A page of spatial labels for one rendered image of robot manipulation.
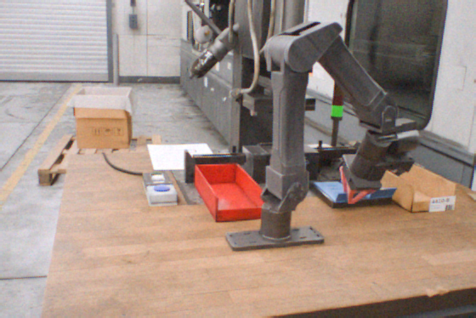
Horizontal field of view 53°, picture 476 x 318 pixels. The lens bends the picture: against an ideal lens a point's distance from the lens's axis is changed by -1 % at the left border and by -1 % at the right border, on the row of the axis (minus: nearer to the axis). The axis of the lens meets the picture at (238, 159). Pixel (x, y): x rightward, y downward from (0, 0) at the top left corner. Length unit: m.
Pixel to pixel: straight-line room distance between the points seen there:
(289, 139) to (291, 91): 0.09
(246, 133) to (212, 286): 0.82
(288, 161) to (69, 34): 9.68
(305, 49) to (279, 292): 0.43
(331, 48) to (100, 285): 0.59
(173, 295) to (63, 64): 9.83
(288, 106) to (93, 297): 0.48
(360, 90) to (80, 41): 9.65
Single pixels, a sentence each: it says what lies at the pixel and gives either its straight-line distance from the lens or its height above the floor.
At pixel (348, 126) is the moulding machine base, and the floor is 0.88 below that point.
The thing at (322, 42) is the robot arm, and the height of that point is 1.30.
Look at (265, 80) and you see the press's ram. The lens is 1.39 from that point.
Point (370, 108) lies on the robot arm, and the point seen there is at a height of 1.18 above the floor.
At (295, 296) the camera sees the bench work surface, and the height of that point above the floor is 0.90.
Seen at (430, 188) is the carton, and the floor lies 0.93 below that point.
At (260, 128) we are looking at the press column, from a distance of 1.59.
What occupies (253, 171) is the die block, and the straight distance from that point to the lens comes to 1.33.
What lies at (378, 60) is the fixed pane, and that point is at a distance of 2.19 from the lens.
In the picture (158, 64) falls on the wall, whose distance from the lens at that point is 10.53.
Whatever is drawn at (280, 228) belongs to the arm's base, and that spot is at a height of 0.94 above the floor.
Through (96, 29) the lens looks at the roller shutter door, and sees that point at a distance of 10.43.
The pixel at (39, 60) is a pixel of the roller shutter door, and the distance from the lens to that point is 10.59.
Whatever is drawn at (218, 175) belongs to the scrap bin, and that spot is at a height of 0.93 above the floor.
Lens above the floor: 1.33
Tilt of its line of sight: 16 degrees down
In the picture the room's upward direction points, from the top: 2 degrees clockwise
